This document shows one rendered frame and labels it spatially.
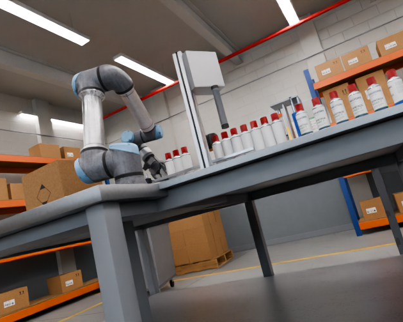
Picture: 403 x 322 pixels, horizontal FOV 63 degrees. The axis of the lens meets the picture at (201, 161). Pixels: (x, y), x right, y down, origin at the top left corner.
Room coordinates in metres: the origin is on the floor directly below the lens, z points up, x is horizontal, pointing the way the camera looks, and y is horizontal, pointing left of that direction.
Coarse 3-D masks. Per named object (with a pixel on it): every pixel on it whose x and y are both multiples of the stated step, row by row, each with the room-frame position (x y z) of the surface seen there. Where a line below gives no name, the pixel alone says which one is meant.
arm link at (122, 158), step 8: (112, 144) 1.25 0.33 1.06; (120, 144) 1.24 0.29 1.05; (128, 144) 1.25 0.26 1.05; (104, 152) 1.28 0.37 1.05; (112, 152) 1.25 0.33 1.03; (120, 152) 1.24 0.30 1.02; (128, 152) 1.25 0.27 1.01; (136, 152) 1.27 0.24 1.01; (104, 160) 1.25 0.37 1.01; (112, 160) 1.25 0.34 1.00; (120, 160) 1.24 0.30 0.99; (128, 160) 1.24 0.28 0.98; (136, 160) 1.27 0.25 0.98; (104, 168) 1.26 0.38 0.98; (112, 168) 1.26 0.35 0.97; (120, 168) 1.24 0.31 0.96; (128, 168) 1.24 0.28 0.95; (136, 168) 1.26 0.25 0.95; (112, 176) 1.29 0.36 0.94
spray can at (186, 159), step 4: (180, 148) 1.68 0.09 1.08; (184, 148) 1.67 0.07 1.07; (184, 152) 1.67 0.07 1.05; (184, 156) 1.66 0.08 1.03; (188, 156) 1.67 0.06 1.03; (184, 160) 1.66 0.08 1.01; (188, 160) 1.66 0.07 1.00; (184, 164) 1.67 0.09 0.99; (188, 164) 1.66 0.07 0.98; (192, 164) 1.68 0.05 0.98; (184, 168) 1.67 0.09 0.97; (188, 172) 1.66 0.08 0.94
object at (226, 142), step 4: (224, 132) 1.57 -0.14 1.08; (224, 136) 1.57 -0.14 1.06; (224, 140) 1.56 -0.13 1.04; (228, 140) 1.56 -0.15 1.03; (224, 144) 1.56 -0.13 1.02; (228, 144) 1.56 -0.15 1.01; (224, 148) 1.57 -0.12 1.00; (228, 148) 1.56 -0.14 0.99; (232, 148) 1.57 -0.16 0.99; (224, 152) 1.57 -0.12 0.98; (228, 152) 1.56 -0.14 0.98; (232, 152) 1.56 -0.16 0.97
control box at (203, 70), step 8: (184, 56) 1.44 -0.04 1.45; (192, 56) 1.44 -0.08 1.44; (200, 56) 1.46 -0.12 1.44; (208, 56) 1.48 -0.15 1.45; (216, 56) 1.51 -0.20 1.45; (184, 64) 1.46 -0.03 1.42; (192, 64) 1.43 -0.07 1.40; (200, 64) 1.45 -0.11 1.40; (208, 64) 1.48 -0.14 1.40; (216, 64) 1.50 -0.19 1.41; (192, 72) 1.43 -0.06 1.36; (200, 72) 1.45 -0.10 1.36; (208, 72) 1.47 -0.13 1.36; (216, 72) 1.49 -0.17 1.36; (192, 80) 1.43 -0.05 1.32; (200, 80) 1.44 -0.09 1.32; (208, 80) 1.46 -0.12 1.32; (216, 80) 1.49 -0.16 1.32; (192, 88) 1.45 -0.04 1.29; (200, 88) 1.46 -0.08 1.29; (208, 88) 1.48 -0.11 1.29
